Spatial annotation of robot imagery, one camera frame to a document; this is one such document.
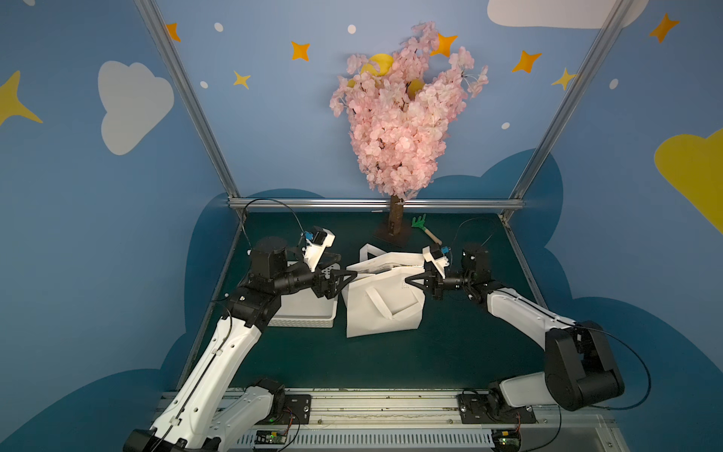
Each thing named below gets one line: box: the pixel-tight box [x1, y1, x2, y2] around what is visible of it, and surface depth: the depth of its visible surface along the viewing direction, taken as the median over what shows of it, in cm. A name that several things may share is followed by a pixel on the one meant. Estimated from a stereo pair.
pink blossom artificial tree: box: [329, 21, 489, 200], surface depth 72 cm
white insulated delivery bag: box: [343, 242, 427, 339], surface depth 78 cm
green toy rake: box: [411, 213, 443, 246], surface depth 121 cm
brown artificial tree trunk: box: [388, 193, 405, 237], surface depth 109 cm
